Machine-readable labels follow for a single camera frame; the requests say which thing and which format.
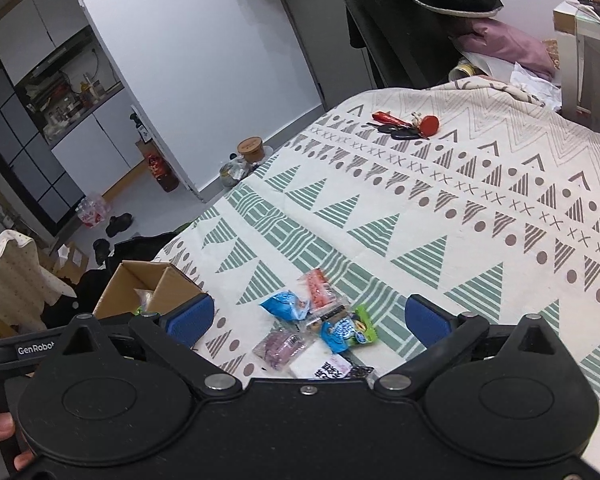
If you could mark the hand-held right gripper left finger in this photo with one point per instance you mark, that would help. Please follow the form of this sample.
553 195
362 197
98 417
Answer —
190 322

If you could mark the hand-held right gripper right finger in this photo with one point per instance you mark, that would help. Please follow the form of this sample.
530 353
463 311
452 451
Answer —
427 322

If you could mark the white long snack packet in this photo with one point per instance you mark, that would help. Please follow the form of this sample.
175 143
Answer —
142 297

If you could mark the brown cardboard box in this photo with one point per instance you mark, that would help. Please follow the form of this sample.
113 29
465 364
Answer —
130 280

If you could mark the green-blue snack packet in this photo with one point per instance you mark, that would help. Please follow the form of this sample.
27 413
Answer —
347 331

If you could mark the dark snack packet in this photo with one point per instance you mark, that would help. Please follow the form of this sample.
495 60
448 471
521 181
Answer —
362 372

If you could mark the purple snack packet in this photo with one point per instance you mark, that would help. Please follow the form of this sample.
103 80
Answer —
282 345

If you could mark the blue snack packet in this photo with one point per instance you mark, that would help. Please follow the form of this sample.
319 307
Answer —
285 305

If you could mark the red-orange snack packet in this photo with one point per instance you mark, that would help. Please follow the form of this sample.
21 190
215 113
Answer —
320 287

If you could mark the white black-print snack packet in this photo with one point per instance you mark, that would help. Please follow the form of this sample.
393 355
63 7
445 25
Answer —
322 366

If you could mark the cream dotted cloth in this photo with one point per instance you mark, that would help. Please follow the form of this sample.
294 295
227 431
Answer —
15 285

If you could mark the black shoe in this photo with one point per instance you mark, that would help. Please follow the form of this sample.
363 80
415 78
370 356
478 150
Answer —
119 225
101 250

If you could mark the printed triangle pattern blanket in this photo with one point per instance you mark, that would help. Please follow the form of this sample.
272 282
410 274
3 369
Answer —
430 200

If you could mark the dark bottle with red label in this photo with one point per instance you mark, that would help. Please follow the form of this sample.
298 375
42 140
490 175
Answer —
162 175

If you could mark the clear plastic trash bag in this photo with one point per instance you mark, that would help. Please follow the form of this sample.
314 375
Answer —
235 172

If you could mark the white metal rack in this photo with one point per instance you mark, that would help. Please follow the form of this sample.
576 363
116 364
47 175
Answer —
175 160

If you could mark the instant noodle cup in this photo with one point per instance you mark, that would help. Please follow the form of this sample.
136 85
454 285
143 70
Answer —
250 150

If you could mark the black framed glass door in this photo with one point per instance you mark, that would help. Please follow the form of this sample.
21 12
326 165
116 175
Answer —
25 160

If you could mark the key bunch with red tag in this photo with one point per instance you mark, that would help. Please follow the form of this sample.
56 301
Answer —
405 127

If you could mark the white kitchen cabinet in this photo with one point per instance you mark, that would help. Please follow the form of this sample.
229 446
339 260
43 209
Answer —
95 145

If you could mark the black spray bottle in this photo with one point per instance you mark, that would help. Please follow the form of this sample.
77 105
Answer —
139 127

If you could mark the row of kitchen bottles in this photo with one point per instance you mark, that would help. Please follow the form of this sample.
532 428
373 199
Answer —
65 100

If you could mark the black office chair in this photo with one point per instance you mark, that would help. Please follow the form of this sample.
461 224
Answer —
395 55

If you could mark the pink clothes pile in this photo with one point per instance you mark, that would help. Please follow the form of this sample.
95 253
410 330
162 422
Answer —
510 45

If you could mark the white desk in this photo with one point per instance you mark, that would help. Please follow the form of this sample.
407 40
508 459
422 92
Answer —
595 75

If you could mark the grey door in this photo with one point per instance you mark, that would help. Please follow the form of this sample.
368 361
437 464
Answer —
325 35

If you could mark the white upper cabinet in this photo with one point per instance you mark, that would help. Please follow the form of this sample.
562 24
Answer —
35 40

